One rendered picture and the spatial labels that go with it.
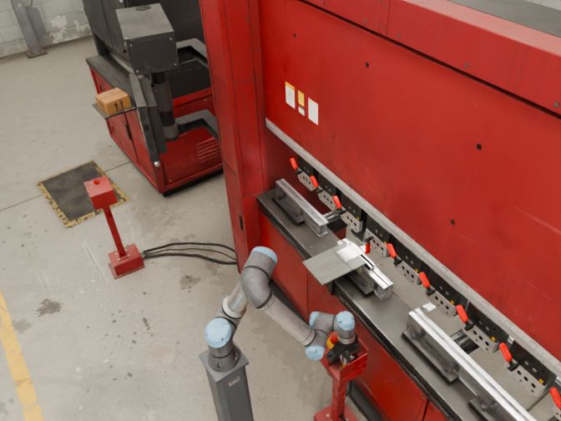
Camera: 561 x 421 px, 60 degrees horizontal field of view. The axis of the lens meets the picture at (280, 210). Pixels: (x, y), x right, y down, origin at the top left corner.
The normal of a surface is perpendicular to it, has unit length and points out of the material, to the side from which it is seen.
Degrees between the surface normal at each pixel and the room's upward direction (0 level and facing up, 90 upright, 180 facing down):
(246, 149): 90
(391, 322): 0
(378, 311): 0
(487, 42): 90
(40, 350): 0
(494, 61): 90
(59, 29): 90
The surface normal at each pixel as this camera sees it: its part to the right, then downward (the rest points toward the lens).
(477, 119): -0.86, 0.36
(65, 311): -0.04, -0.77
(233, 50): 0.51, 0.53
